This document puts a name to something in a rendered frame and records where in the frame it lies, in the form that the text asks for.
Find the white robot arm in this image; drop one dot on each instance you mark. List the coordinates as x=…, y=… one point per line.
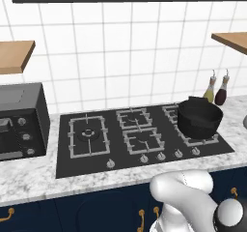
x=186, y=195

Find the grey kettle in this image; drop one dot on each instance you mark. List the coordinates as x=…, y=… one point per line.
x=245, y=122

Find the silver hob knob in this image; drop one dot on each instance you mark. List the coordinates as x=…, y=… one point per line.
x=178, y=153
x=110, y=164
x=195, y=151
x=160, y=156
x=144, y=159

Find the black gas hob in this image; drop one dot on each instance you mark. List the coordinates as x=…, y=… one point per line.
x=96, y=158

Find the black cooking pot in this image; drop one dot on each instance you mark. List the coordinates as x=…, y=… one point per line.
x=199, y=118

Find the yellow oil bottle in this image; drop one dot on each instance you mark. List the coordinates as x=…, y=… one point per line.
x=209, y=93

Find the black toaster oven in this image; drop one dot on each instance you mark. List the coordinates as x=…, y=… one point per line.
x=35, y=113

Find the navy cupboard door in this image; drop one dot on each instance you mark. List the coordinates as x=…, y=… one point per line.
x=225, y=181
x=32, y=216
x=155, y=200
x=103, y=213

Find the dark vinegar bottle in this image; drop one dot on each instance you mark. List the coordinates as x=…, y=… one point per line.
x=221, y=95

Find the silver toaster oven knob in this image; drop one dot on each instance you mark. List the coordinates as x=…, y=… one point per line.
x=30, y=151
x=26, y=136
x=21, y=121

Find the wooden wall shelf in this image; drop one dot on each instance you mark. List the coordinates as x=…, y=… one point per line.
x=14, y=55
x=233, y=40

